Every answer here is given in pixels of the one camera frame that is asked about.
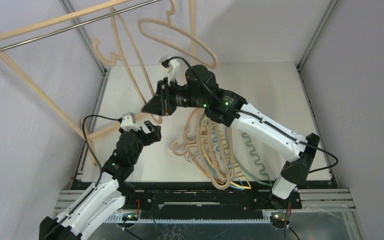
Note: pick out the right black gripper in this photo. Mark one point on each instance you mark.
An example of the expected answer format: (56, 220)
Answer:
(167, 100)

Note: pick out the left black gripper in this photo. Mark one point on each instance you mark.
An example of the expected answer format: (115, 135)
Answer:
(154, 131)

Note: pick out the beige plastic hanger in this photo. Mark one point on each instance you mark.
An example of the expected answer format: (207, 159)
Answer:
(211, 144)
(125, 56)
(203, 146)
(178, 33)

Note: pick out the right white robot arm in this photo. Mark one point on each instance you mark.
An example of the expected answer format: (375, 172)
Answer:
(232, 110)

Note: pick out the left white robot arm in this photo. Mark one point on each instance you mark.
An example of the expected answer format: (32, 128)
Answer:
(108, 193)

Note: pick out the metal hanging rod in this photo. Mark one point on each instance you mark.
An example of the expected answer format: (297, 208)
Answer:
(68, 17)

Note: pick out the blue wire hanger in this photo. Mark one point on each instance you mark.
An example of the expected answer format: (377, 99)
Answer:
(245, 184)

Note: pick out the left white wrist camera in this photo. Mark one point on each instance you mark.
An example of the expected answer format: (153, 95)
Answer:
(128, 122)

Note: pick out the green wavy wire hanger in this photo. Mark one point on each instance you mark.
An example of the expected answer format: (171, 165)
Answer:
(257, 161)

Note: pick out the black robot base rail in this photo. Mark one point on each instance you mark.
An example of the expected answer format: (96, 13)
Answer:
(202, 201)

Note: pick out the right aluminium frame post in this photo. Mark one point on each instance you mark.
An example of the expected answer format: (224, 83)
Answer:
(301, 64)

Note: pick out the wooden clothes rack frame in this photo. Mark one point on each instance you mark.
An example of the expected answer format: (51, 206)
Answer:
(24, 76)

